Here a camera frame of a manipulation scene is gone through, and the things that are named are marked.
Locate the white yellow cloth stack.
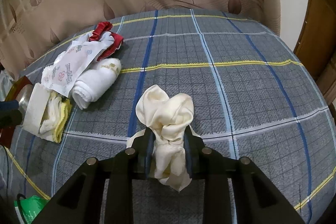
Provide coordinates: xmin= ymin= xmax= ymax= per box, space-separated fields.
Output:
xmin=23 ymin=83 xmax=72 ymax=143

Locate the brown wooden door frame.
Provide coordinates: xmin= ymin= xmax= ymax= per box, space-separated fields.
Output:
xmin=294 ymin=0 xmax=335 ymax=105

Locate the steel bowl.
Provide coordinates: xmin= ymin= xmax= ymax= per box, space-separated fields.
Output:
xmin=16 ymin=84 xmax=34 ymax=115

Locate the red gold gift box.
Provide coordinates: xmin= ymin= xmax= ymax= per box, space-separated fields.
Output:
xmin=1 ymin=76 xmax=32 ymax=148

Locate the white towel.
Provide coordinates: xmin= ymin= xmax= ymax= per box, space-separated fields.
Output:
xmin=70 ymin=58 xmax=121 ymax=110

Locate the cream silk cloth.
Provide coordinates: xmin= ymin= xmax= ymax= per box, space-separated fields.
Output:
xmin=135 ymin=85 xmax=194 ymax=192

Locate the floral printed tissue pack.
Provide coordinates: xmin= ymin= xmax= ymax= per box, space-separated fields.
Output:
xmin=41 ymin=32 xmax=107 ymax=97

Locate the green plastic bag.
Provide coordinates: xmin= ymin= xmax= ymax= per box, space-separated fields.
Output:
xmin=14 ymin=193 xmax=49 ymax=224

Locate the red white satin eye mask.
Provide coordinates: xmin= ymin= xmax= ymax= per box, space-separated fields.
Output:
xmin=88 ymin=22 xmax=123 ymax=62

